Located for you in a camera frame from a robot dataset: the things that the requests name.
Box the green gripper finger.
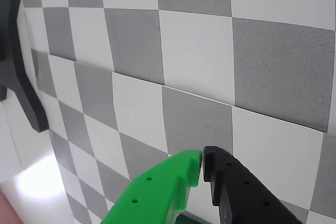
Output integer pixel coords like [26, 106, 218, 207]
[101, 149, 203, 224]

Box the grey white checkered mat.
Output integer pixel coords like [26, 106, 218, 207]
[0, 49, 336, 224]

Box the grey white checkered raised panel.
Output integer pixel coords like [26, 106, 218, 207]
[15, 0, 336, 133]

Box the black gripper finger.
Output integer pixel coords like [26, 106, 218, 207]
[201, 145, 303, 224]

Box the black plastic bracket stand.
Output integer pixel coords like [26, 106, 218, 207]
[0, 0, 50, 133]

